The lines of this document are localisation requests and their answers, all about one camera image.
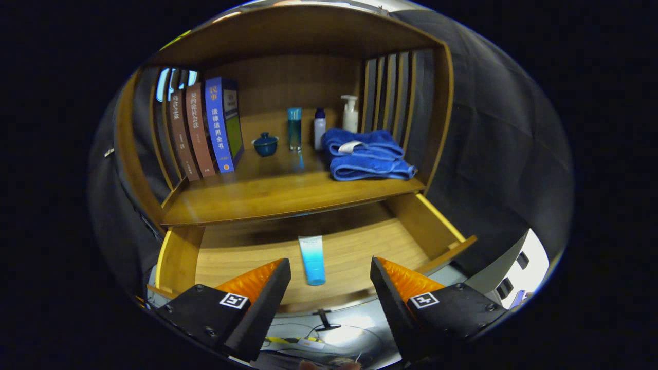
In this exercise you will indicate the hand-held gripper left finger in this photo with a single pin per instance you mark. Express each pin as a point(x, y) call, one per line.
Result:
point(262, 313)

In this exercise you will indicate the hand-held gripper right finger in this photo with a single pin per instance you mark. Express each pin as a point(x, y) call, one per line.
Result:
point(393, 313)

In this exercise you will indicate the blue white cosmetic tube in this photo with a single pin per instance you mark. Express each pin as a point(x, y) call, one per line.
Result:
point(312, 262)

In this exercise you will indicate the wooden drawer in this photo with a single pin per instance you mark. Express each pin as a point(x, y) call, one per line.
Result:
point(360, 246)

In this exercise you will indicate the wooden countertop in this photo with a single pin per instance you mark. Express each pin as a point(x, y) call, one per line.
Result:
point(267, 198)

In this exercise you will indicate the wooden cabinet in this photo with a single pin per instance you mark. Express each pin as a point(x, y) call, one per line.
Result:
point(288, 77)

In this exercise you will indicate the folded blue towel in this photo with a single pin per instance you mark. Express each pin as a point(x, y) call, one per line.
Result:
point(365, 154)

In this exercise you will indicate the blue lidded teacup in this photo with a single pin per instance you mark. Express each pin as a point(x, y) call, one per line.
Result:
point(266, 146)

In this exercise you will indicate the teal glass bottle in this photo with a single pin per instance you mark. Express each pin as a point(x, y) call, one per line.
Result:
point(294, 131)

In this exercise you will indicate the small white bottle blue cap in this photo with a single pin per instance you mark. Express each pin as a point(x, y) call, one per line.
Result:
point(320, 132)

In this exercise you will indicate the blue book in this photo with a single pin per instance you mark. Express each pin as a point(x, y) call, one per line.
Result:
point(218, 128)

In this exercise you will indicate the reddish brown book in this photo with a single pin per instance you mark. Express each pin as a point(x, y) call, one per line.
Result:
point(199, 133)

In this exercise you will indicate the dark brown book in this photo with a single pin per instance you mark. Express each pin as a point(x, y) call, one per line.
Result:
point(182, 139)

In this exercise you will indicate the black backdrop cloth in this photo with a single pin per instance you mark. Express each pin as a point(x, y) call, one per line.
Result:
point(504, 154)

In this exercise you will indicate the white pump bottle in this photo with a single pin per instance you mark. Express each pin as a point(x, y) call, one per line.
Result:
point(350, 118)

